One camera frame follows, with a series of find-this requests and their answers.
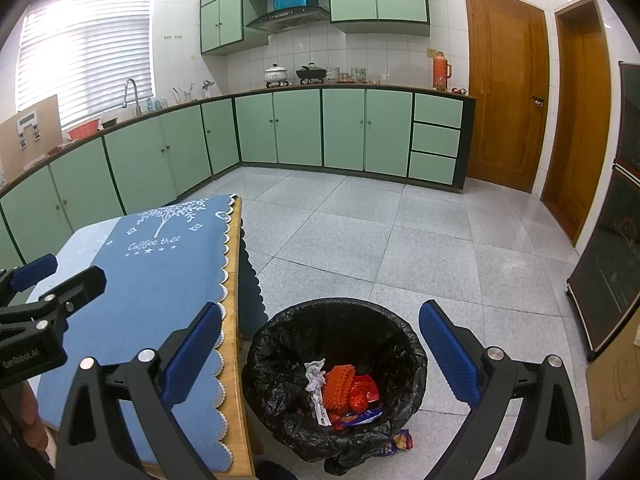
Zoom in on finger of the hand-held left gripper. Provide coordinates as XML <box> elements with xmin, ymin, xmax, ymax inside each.
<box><xmin>0</xmin><ymin>253</ymin><xmax>58</xmax><ymax>306</ymax></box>
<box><xmin>0</xmin><ymin>265</ymin><xmax>107</xmax><ymax>335</ymax></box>

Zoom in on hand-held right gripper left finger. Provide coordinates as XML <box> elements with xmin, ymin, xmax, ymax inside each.
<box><xmin>56</xmin><ymin>302</ymin><xmax>228</xmax><ymax>480</ymax></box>

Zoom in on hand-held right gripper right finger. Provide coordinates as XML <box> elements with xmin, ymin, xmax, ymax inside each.
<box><xmin>419</xmin><ymin>301</ymin><xmax>586</xmax><ymax>480</ymax></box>

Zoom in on black bag lined bin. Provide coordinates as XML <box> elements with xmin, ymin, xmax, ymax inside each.
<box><xmin>241</xmin><ymin>297</ymin><xmax>430</xmax><ymax>476</ymax></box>

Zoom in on red plastic bag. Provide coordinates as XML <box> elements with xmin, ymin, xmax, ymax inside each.
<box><xmin>347</xmin><ymin>374</ymin><xmax>381</xmax><ymax>411</ymax></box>

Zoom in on blue orange snack packet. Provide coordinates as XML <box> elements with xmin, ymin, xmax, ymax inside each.
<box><xmin>332</xmin><ymin>405</ymin><xmax>383</xmax><ymax>431</ymax></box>

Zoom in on orange foam fruit net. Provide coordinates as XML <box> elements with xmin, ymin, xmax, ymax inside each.
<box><xmin>322</xmin><ymin>365</ymin><xmax>357</xmax><ymax>413</ymax></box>

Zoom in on large white tissue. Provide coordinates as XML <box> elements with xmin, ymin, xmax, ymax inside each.
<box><xmin>304</xmin><ymin>358</ymin><xmax>328</xmax><ymax>396</ymax></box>

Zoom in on person's left hand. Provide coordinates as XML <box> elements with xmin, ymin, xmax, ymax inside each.
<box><xmin>12</xmin><ymin>385</ymin><xmax>51</xmax><ymax>456</ymax></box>

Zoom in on light blue tablecloth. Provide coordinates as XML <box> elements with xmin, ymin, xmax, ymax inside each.
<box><xmin>25</xmin><ymin>217</ymin><xmax>126</xmax><ymax>306</ymax></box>

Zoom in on cardboard box with white label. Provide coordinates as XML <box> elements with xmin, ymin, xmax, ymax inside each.
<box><xmin>0</xmin><ymin>95</ymin><xmax>65</xmax><ymax>178</ymax></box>

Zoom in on red plastic basin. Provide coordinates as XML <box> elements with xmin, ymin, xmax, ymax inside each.
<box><xmin>67</xmin><ymin>119</ymin><xmax>101</xmax><ymax>140</ymax></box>

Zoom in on flat cardboard sheet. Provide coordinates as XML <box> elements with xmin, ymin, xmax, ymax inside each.
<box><xmin>585</xmin><ymin>305</ymin><xmax>640</xmax><ymax>441</ymax></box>

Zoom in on dark glass cabinet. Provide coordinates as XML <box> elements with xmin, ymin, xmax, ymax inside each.
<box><xmin>566</xmin><ymin>61</ymin><xmax>640</xmax><ymax>363</ymax></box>

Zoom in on steel kitchen faucet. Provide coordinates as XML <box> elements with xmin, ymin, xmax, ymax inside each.
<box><xmin>123</xmin><ymin>78</ymin><xmax>142</xmax><ymax>117</ymax></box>

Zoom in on white window blind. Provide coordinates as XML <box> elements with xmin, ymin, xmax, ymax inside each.
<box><xmin>17</xmin><ymin>0</ymin><xmax>157</xmax><ymax>131</ymax></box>

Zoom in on green lower kitchen cabinets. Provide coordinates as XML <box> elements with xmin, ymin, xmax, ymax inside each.
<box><xmin>0</xmin><ymin>85</ymin><xmax>477</xmax><ymax>266</ymax></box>

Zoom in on plain wooden door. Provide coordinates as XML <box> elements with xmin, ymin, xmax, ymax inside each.
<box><xmin>540</xmin><ymin>0</ymin><xmax>613</xmax><ymax>247</ymax></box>

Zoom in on orange thermos flask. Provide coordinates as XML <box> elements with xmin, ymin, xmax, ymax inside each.
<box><xmin>431</xmin><ymin>50</ymin><xmax>453</xmax><ymax>92</ymax></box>

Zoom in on dark range hood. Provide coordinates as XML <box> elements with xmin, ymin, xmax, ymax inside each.
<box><xmin>245</xmin><ymin>6</ymin><xmax>331</xmax><ymax>36</ymax></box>

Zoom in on wooden door with handle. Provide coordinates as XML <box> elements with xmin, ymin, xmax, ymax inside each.
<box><xmin>464</xmin><ymin>0</ymin><xmax>548</xmax><ymax>195</ymax></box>

